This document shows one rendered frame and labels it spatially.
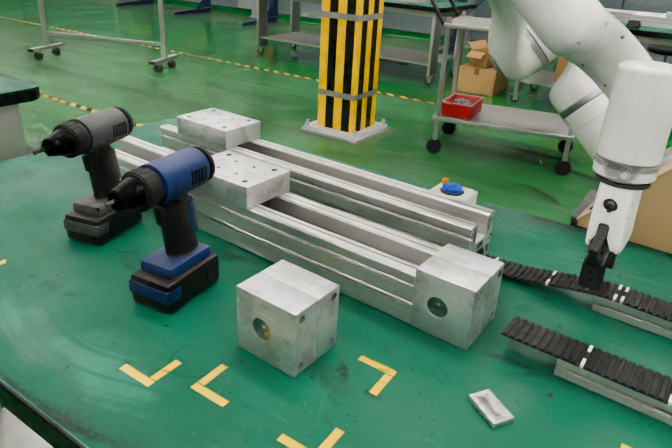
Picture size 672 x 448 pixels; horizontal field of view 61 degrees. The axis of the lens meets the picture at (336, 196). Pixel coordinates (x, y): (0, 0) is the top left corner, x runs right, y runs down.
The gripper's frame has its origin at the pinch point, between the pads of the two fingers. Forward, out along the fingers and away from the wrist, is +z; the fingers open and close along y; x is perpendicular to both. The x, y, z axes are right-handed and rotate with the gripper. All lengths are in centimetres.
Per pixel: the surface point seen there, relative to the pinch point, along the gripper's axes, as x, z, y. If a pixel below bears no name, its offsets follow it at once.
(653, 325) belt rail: -9.4, 4.9, -1.9
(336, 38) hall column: 229, 16, 242
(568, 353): -1.9, 2.6, -20.2
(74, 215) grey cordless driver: 77, 1, -41
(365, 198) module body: 40.1, -1.4, -5.0
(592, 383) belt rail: -5.6, 4.9, -20.9
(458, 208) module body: 24.9, -1.7, 2.2
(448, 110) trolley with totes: 147, 54, 260
